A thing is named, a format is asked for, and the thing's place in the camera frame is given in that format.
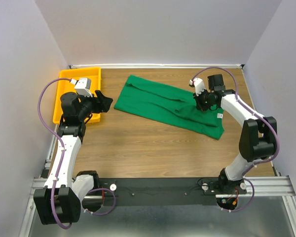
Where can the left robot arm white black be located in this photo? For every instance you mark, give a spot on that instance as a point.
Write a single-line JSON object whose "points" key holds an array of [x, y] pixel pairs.
{"points": [[59, 200]]}

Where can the aluminium left side rail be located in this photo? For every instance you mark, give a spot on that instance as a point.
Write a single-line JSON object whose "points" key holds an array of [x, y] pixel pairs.
{"points": [[49, 157]]}

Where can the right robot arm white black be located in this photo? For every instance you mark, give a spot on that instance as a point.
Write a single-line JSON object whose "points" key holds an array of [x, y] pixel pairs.
{"points": [[258, 140]]}

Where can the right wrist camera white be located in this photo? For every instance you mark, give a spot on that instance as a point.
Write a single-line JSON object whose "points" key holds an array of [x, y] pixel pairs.
{"points": [[198, 85]]}

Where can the white aluminium back rail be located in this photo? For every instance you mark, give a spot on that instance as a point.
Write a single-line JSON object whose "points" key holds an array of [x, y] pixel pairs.
{"points": [[155, 65]]}

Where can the green t-shirt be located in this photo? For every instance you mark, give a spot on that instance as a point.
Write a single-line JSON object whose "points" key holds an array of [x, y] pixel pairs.
{"points": [[169, 105]]}

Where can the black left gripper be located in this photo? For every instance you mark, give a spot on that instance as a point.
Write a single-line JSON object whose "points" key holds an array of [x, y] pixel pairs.
{"points": [[102, 103]]}

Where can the aluminium front frame rail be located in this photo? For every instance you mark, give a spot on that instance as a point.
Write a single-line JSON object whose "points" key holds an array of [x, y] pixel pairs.
{"points": [[268, 209]]}

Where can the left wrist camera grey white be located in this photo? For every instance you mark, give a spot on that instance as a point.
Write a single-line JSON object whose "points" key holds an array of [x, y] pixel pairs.
{"points": [[82, 86]]}

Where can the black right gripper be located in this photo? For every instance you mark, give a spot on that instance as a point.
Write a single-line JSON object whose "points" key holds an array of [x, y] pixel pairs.
{"points": [[200, 105]]}

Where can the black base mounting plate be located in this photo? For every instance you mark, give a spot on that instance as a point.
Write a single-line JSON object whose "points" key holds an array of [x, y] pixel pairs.
{"points": [[164, 191]]}

